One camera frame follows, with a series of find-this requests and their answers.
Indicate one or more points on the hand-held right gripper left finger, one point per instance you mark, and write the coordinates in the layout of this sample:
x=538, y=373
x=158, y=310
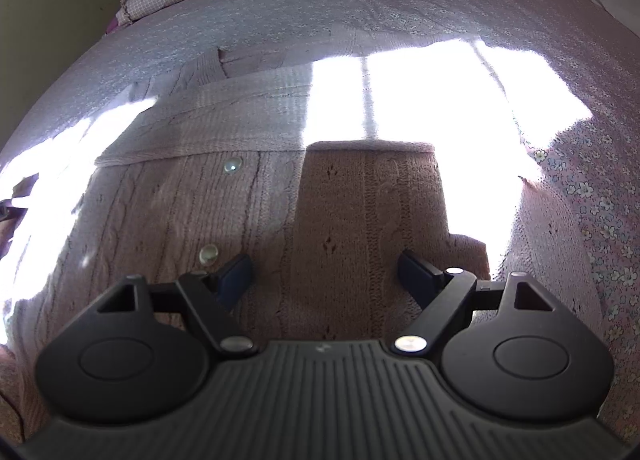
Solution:
x=236, y=282

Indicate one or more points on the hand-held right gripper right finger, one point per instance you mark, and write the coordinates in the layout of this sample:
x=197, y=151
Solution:
x=414, y=276

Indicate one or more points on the pink knitted cardigan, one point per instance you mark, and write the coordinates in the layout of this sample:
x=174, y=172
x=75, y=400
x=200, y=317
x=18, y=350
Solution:
x=330, y=220

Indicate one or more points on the pink floral bed sheet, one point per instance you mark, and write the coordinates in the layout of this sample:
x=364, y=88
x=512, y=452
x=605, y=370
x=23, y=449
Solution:
x=350, y=5

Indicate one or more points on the white cloth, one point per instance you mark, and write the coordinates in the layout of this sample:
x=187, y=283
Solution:
x=612, y=2

